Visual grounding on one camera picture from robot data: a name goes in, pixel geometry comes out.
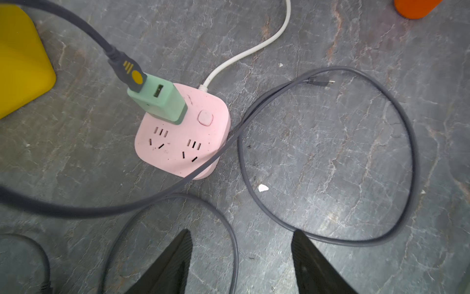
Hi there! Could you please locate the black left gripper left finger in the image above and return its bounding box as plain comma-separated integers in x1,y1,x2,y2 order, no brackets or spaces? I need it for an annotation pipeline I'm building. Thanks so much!
127,229,193,294

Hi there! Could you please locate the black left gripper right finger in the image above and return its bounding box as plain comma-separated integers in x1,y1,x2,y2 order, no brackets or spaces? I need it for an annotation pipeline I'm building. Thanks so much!
291,230,356,294

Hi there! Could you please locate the green USB wall charger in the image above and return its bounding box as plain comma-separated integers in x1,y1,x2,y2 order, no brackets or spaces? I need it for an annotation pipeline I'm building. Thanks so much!
127,71,187,125

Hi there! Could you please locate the grey usb cable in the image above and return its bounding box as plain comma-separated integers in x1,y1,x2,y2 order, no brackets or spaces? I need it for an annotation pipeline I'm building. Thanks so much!
97,193,240,294
0,0,421,247

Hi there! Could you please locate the pink power strip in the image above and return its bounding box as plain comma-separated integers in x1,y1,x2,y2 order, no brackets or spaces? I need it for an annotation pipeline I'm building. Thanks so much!
135,83,231,178

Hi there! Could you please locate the yellow plastic storage box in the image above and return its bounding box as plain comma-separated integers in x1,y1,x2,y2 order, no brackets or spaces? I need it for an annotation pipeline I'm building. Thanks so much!
1,4,56,118

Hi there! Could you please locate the orange bottle cap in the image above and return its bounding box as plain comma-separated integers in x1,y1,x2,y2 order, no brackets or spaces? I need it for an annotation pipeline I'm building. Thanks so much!
394,0,442,20

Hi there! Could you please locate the white power strip cord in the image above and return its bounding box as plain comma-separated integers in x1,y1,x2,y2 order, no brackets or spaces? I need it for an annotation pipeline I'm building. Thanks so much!
198,0,291,92

